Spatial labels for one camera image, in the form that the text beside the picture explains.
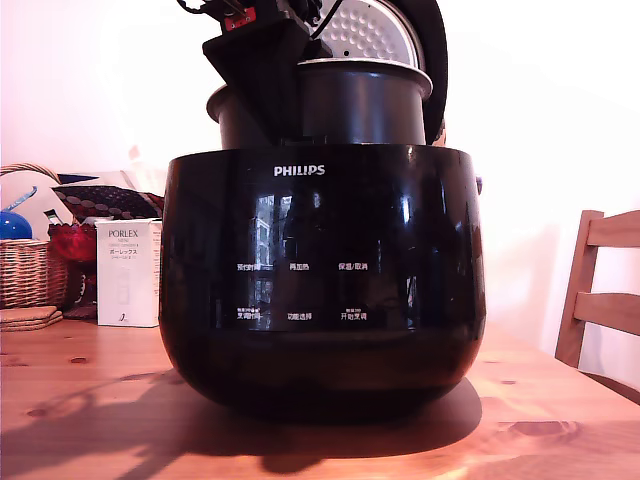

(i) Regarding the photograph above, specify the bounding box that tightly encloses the metal cooking pot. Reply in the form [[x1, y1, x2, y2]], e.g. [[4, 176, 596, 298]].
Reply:
[[206, 56, 434, 151]]

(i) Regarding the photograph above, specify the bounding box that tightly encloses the rice cooker lid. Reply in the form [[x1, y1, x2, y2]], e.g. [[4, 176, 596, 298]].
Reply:
[[299, 0, 450, 146]]

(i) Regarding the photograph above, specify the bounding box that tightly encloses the black Philips rice cooker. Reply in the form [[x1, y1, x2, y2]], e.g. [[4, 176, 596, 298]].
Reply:
[[158, 144, 487, 424]]

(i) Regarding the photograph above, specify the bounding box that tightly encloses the dotted patterned cloth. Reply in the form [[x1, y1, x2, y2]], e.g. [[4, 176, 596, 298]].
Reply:
[[51, 183, 167, 224]]

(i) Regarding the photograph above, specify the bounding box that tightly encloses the white Porlex box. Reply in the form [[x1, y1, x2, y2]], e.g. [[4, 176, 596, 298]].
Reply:
[[95, 217, 163, 329]]

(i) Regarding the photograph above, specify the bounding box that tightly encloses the blue stick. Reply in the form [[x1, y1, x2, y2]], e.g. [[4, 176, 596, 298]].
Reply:
[[1, 185, 39, 212]]

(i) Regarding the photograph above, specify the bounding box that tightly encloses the blue ball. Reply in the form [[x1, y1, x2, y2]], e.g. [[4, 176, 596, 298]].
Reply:
[[0, 209, 34, 241]]

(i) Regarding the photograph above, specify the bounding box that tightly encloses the wicker basket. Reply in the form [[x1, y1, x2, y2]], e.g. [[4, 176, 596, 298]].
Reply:
[[0, 162, 70, 311]]

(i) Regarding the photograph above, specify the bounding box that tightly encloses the cork coaster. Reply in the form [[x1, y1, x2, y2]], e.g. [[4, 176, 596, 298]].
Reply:
[[0, 305, 59, 321], [0, 312, 65, 334]]

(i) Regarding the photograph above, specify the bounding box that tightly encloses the wooden chair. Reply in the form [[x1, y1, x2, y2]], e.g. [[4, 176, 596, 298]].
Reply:
[[553, 209, 640, 401]]

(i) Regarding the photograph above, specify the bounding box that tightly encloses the thin black cable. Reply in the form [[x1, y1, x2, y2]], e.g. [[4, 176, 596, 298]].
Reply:
[[309, 0, 347, 37]]

